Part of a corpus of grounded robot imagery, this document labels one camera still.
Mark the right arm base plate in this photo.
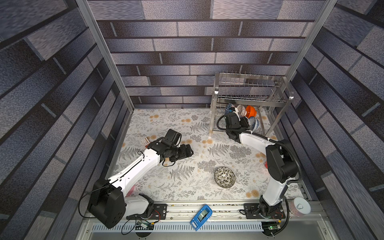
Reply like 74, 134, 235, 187
239, 203, 286, 220

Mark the steel two-tier dish rack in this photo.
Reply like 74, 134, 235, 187
209, 73, 294, 137

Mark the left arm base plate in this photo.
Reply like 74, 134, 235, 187
123, 204, 168, 221

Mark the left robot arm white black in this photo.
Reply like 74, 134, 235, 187
87, 129, 194, 229

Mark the blue handheld meter device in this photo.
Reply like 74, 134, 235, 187
190, 205, 213, 231

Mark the pink alarm clock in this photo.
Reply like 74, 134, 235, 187
127, 185, 136, 197

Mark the aluminium rail frame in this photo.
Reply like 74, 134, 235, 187
76, 201, 338, 240

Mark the orange bowl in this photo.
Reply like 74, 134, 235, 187
246, 105, 257, 119

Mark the blue dotted pattern bowl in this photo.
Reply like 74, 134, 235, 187
225, 104, 236, 114

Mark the floral table mat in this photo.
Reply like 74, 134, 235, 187
114, 109, 270, 201

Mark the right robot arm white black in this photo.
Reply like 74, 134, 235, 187
218, 112, 302, 219

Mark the small red white box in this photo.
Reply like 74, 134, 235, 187
143, 137, 151, 148

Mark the black white floral bowl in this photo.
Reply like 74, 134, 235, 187
214, 167, 236, 189

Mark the white lattice pattern bowl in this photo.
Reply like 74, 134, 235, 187
236, 105, 247, 118

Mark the blue floral rim bowl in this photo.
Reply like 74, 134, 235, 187
249, 117, 260, 132

